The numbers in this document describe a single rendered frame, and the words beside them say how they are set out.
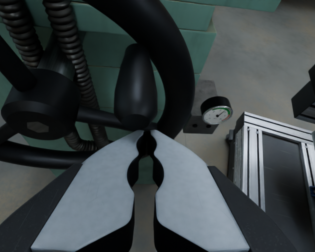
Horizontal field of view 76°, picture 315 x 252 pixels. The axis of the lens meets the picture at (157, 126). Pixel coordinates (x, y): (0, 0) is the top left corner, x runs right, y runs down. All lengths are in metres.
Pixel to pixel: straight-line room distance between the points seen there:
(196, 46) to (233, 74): 1.31
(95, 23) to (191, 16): 0.16
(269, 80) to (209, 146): 0.83
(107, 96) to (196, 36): 0.22
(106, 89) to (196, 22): 0.22
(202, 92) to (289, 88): 1.37
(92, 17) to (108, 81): 0.21
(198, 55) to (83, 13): 0.22
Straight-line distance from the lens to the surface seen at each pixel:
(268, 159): 1.05
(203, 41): 0.38
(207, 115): 0.43
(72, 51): 0.25
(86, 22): 0.25
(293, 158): 1.13
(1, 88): 0.53
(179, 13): 0.35
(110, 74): 0.42
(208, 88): 0.54
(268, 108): 1.58
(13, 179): 1.15
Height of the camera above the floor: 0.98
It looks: 56 degrees down
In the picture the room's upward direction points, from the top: 14 degrees clockwise
